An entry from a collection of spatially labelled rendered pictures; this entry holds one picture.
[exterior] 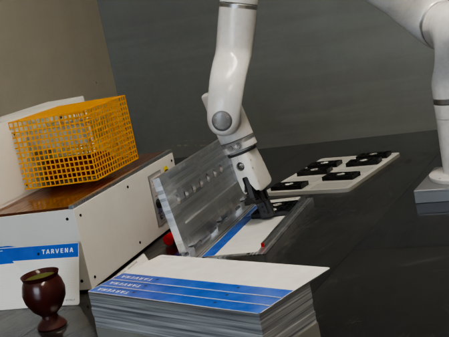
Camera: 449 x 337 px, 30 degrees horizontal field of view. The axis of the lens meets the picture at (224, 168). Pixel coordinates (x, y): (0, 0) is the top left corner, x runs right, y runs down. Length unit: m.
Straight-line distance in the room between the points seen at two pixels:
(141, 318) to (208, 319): 0.16
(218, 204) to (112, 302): 0.65
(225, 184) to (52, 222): 0.52
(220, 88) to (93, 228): 0.42
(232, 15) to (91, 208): 0.55
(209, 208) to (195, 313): 0.70
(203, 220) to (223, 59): 0.37
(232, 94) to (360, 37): 2.33
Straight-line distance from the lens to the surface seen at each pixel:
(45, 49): 4.39
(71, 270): 1.80
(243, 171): 1.99
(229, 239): 1.95
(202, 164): 2.06
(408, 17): 2.09
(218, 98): 1.91
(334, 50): 4.24
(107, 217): 1.92
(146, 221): 2.09
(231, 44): 1.97
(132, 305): 1.44
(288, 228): 1.95
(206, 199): 2.03
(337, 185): 2.32
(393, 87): 4.18
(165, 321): 1.39
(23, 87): 4.22
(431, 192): 2.04
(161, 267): 1.55
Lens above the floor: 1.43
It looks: 10 degrees down
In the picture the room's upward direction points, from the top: 11 degrees counter-clockwise
